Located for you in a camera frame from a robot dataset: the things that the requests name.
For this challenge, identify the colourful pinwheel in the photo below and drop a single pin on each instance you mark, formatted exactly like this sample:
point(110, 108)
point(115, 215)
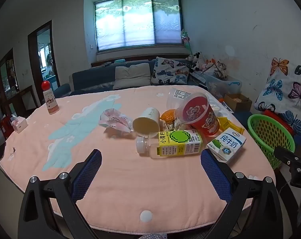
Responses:
point(184, 37)

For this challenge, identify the white blue booklet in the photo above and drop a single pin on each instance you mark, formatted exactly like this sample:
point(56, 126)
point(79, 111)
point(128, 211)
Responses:
point(227, 107)

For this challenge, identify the green plastic basket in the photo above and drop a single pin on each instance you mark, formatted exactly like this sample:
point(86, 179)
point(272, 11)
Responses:
point(272, 134)

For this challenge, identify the red-capped white bottle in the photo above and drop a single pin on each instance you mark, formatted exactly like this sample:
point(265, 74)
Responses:
point(50, 102)

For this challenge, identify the large butterfly print cushion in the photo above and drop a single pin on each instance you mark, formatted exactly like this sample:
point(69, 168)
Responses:
point(282, 87)

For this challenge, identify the pink wrapper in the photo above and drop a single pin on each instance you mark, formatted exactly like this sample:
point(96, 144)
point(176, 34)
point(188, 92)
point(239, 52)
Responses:
point(114, 119)

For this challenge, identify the white paper cup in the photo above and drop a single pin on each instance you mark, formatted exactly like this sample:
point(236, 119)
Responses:
point(150, 115)

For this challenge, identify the yellow snack wrapper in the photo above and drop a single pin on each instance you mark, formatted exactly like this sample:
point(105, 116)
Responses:
point(226, 123)

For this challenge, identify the patterned crumpled cloth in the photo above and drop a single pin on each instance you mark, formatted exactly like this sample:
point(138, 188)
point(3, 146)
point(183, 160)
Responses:
point(220, 68)

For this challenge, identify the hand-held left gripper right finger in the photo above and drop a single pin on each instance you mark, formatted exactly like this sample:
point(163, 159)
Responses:
point(215, 176)

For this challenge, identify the orange white plush toy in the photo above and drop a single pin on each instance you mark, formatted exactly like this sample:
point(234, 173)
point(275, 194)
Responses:
point(209, 63)

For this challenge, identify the pink white tissue box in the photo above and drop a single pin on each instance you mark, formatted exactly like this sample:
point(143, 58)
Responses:
point(19, 124)

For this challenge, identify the blue sofa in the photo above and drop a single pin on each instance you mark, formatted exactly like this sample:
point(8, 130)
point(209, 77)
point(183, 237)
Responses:
point(95, 79)

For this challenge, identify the butterfly print pillow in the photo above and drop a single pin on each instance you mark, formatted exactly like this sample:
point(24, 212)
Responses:
point(170, 71)

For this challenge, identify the red printed plastic cup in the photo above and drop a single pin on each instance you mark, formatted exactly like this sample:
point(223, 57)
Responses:
point(207, 122)

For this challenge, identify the plastic bottle yellow-green label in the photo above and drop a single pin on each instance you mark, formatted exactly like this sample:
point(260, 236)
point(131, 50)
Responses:
point(177, 143)

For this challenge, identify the pink printed blanket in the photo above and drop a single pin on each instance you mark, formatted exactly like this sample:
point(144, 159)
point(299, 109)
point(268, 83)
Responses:
point(115, 179)

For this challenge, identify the beige pillow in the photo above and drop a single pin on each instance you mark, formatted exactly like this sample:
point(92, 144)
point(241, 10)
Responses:
point(131, 76)

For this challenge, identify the black flat object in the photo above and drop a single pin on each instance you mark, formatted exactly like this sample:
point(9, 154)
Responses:
point(0, 153)

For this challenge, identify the dark remote control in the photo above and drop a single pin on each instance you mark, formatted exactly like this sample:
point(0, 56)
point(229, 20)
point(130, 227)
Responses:
point(106, 64)

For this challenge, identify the black white plush cow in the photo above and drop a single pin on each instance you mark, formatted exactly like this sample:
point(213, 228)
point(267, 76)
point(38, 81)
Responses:
point(196, 59)

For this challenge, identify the red plastic stool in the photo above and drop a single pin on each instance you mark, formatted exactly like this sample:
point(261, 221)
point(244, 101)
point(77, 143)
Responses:
point(5, 128)

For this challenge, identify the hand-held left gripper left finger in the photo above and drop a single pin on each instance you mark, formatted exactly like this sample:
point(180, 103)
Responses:
point(88, 176)

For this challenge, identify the white wrapper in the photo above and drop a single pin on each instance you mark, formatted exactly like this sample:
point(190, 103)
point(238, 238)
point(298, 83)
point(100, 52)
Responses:
point(177, 125)

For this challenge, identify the red plastic container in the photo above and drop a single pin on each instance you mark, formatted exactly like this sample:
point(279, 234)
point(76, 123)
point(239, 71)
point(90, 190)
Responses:
point(275, 114)

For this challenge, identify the cardboard box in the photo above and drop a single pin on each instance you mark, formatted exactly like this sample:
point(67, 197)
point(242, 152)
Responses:
point(236, 104)

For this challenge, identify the window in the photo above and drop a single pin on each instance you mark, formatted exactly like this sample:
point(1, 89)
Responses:
point(138, 22)

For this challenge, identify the clear plastic cup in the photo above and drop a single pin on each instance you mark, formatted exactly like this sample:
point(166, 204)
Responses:
point(176, 98)

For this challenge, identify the dark wooden door frame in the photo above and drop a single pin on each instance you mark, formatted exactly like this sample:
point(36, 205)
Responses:
point(32, 62)

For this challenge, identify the clear plastic storage box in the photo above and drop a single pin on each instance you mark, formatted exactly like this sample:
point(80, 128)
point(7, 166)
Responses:
point(225, 84)

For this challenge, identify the teal tissue pack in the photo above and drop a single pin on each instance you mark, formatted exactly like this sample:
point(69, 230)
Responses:
point(119, 60)

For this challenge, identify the white blue milk carton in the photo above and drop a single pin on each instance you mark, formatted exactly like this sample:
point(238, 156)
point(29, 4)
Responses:
point(230, 144)

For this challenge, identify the dark wooden cabinet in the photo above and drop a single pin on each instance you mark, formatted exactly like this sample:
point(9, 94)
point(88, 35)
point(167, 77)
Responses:
point(6, 79)

